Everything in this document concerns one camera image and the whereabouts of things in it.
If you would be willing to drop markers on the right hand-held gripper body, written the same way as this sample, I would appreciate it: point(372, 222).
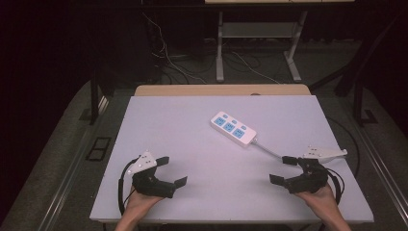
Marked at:
point(309, 179)

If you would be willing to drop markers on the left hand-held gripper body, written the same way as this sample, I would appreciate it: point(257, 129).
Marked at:
point(150, 185)

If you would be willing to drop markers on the person's left hand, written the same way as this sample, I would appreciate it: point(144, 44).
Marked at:
point(141, 202)

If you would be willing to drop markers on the person's right hand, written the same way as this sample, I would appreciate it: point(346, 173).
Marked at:
point(320, 197)

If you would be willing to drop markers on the white power strip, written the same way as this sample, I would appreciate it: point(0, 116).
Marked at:
point(233, 128)

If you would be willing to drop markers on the wooden table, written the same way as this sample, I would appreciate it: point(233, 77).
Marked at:
point(221, 90)

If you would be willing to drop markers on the black stand leg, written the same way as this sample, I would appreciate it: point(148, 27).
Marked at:
point(94, 96)

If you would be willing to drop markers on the black angled stand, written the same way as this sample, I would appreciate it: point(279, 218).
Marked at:
point(359, 80)

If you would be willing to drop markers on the grey metal stand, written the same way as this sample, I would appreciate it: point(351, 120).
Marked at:
point(256, 30)

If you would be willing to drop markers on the black floor frame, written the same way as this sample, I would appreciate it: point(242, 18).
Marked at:
point(98, 148)

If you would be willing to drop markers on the aluminium floor rail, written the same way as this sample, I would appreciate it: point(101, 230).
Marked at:
point(75, 160)
point(381, 173)

